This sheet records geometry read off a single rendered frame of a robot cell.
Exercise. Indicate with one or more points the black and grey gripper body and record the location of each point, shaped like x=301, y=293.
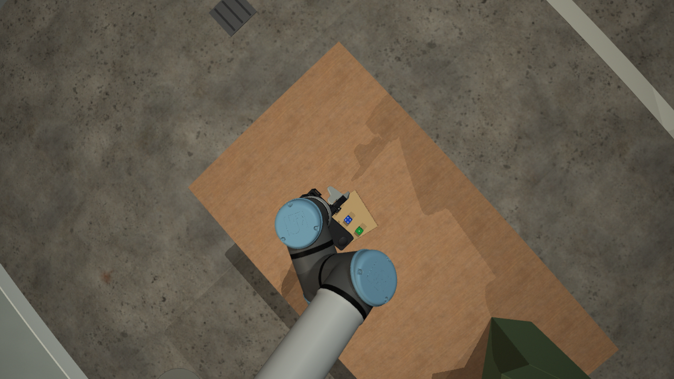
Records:
x=316, y=193

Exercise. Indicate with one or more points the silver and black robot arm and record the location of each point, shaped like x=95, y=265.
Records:
x=340, y=290

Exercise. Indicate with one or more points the tan square mat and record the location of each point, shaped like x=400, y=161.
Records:
x=355, y=208

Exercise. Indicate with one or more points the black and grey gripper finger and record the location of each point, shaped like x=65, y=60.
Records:
x=336, y=198

